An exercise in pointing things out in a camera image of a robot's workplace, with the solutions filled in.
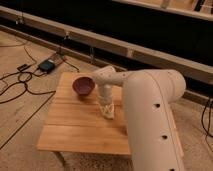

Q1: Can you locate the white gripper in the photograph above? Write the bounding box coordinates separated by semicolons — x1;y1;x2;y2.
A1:
98;85;115;115

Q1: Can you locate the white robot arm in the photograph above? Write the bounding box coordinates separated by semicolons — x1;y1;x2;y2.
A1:
92;66;186;171

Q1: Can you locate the purple bowl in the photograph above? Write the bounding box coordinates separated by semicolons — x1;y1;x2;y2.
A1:
72;77;95;96

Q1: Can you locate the wooden table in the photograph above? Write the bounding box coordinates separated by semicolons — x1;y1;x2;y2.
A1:
37;72;131;156

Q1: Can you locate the black power adapter box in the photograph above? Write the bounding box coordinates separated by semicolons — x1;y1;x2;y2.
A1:
38;60;55;73

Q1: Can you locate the small black plug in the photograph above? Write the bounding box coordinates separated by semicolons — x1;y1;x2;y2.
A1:
17;64;31;72

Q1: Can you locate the wooden rail beam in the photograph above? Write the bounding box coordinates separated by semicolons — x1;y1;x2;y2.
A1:
0;5;213;85

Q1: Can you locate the black floor cable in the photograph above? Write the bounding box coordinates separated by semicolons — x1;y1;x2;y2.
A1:
0;39;57;150

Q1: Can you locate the black cable at right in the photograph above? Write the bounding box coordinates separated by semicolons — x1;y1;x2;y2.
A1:
200;96;213;139

